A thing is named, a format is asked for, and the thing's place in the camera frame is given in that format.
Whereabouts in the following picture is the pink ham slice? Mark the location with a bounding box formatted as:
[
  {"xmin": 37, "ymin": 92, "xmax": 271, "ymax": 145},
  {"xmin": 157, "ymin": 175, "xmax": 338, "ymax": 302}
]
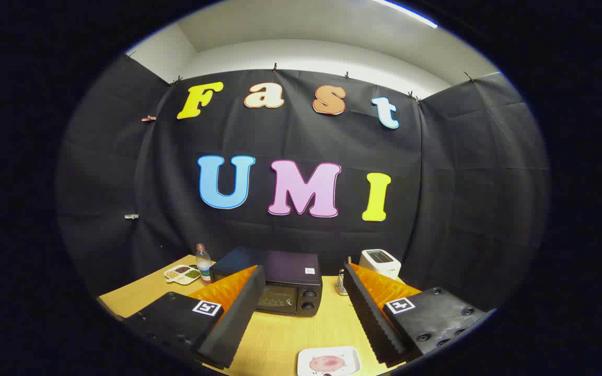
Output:
[{"xmin": 309, "ymin": 355, "xmax": 344, "ymax": 373}]

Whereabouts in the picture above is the white bread toaster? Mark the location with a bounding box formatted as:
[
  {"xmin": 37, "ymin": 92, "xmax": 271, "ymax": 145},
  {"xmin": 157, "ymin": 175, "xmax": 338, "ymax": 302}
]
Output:
[{"xmin": 359, "ymin": 249, "xmax": 402, "ymax": 281}]

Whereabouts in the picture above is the divided snack plate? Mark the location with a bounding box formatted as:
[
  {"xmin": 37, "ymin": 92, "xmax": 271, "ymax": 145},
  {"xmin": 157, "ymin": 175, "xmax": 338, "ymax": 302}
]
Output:
[{"xmin": 164, "ymin": 264, "xmax": 201, "ymax": 286}]

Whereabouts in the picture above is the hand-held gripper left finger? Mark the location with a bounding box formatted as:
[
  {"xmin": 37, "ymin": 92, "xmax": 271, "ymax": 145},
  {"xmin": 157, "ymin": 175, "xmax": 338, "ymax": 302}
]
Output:
[{"xmin": 123, "ymin": 265, "xmax": 267, "ymax": 370}]

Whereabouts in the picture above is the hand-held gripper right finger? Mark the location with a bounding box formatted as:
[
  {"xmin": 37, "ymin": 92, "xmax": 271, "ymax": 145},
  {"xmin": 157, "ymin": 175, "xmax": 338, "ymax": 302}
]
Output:
[{"xmin": 343, "ymin": 262, "xmax": 492, "ymax": 367}]

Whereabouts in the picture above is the black toaster oven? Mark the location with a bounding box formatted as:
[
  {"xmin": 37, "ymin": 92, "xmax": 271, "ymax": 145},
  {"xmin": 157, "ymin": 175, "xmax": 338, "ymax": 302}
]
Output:
[{"xmin": 209, "ymin": 246, "xmax": 323, "ymax": 318}]

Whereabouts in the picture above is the white square plate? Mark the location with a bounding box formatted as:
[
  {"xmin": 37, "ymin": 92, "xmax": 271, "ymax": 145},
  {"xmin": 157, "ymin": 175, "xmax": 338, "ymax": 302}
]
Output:
[{"xmin": 297, "ymin": 346, "xmax": 362, "ymax": 376}]

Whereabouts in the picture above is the clear plastic bottle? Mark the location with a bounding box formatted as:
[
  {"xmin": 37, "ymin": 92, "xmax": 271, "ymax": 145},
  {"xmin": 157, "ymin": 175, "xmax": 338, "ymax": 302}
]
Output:
[{"xmin": 195, "ymin": 243, "xmax": 213, "ymax": 284}]

